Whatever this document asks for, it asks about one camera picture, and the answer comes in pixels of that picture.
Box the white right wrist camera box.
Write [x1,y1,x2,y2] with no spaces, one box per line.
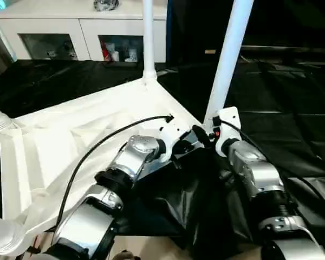
[212,106,242,157]

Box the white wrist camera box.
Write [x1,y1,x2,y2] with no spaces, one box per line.
[156,118,193,164]
[212,106,242,157]

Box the white glass-door cabinet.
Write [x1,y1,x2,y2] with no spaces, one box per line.
[0,0,169,63]

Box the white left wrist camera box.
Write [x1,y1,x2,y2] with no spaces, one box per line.
[156,118,193,164]

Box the black mat cloth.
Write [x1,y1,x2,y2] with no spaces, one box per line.
[0,58,325,257]

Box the grey metal bar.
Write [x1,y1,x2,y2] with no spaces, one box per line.
[240,44,325,54]

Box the white plastic table top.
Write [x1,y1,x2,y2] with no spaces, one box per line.
[0,77,208,252]

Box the grey bundle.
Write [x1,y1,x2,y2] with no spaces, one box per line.
[93,0,120,12]

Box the grey curtain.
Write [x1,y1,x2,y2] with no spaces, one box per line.
[0,0,17,74]

